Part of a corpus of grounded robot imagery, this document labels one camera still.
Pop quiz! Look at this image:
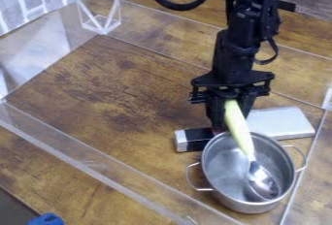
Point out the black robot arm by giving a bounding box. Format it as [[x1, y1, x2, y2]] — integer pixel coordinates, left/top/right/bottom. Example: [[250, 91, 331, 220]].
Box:
[[191, 0, 282, 131]]

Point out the small silver pot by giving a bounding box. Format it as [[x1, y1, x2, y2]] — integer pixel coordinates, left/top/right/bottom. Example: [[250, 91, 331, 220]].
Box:
[[187, 132, 308, 214]]

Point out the clear acrylic barrier panel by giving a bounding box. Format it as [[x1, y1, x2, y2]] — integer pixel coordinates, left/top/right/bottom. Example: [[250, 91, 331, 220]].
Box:
[[0, 0, 332, 225]]

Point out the yellow handled metal spoon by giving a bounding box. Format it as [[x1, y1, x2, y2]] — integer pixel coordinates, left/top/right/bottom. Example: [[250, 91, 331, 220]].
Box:
[[225, 100, 280, 200]]

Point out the black strip on wall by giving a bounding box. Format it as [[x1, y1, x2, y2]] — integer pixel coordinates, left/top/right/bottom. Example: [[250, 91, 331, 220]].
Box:
[[278, 0, 296, 12]]

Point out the blue object at corner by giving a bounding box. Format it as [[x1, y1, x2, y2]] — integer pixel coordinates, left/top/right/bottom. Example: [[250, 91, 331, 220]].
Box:
[[26, 213, 65, 225]]

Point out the grey flat metal box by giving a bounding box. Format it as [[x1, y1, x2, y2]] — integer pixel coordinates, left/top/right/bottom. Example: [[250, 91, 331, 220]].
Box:
[[247, 107, 315, 140]]

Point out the clear acrylic corner bracket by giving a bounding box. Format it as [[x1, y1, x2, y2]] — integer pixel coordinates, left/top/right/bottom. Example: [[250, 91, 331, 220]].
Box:
[[77, 0, 122, 35]]

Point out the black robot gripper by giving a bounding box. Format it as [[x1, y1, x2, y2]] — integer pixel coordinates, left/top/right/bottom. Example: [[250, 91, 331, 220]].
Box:
[[189, 30, 275, 132]]

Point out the black and silver block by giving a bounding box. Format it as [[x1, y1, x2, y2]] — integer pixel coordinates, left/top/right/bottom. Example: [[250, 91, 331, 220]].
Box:
[[176, 128, 215, 152]]

